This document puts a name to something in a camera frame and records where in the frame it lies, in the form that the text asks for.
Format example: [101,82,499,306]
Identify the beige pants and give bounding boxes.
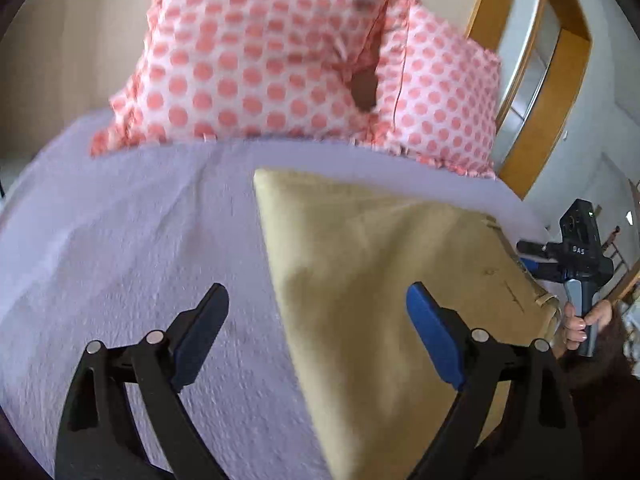
[253,168,562,480]

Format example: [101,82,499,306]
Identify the lavender bed sheet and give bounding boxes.
[0,111,551,480]

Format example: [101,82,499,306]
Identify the pink polka dot pillow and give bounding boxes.
[90,0,502,180]

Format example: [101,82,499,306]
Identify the wooden headboard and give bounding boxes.
[467,0,593,200]

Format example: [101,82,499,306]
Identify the wooden chair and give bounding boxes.
[603,226,632,281]

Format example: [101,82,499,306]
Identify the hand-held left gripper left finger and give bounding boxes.
[56,283,230,480]

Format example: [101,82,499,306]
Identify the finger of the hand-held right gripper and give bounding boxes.
[516,240,550,259]
[520,257,567,284]

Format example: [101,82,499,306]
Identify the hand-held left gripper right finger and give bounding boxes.
[406,282,585,480]

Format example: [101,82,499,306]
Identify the person's dark sleeved forearm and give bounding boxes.
[480,310,640,480]

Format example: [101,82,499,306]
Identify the person's right hand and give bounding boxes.
[561,299,614,351]

